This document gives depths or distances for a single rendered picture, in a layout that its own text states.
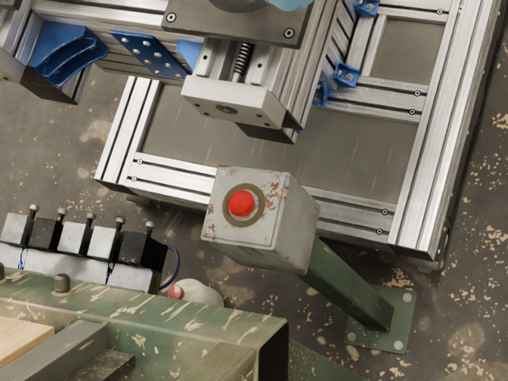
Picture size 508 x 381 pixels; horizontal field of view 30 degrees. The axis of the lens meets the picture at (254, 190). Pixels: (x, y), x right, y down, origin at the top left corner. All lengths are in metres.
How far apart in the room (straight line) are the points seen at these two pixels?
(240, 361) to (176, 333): 0.14
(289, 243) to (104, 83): 1.42
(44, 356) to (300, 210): 0.43
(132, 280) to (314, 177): 0.66
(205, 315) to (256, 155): 0.82
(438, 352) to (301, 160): 0.54
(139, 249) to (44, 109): 1.24
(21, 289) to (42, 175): 1.16
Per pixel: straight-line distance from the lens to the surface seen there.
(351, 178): 2.14
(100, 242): 1.67
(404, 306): 2.25
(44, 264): 1.75
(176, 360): 1.43
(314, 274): 1.66
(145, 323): 1.45
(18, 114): 2.86
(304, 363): 1.59
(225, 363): 1.32
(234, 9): 1.38
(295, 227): 1.44
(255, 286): 2.36
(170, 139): 2.33
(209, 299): 2.29
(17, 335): 1.51
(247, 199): 1.38
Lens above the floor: 2.17
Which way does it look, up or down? 63 degrees down
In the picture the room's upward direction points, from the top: 48 degrees counter-clockwise
